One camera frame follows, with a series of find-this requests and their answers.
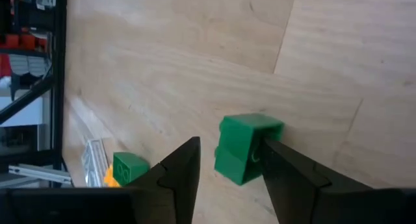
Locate dark green square brick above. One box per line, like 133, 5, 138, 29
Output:
112, 151, 151, 188

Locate small green toy block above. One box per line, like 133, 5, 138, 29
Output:
213, 112, 285, 187

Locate silver aluminium bar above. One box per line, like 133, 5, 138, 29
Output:
8, 163, 73, 186

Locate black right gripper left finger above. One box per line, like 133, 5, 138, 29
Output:
0, 136, 202, 224

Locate long yellow brick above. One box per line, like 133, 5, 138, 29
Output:
103, 164, 122, 188

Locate black shelf orange bins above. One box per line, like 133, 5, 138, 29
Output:
0, 0, 55, 101

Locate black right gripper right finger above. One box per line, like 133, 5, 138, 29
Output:
259, 138, 416, 224

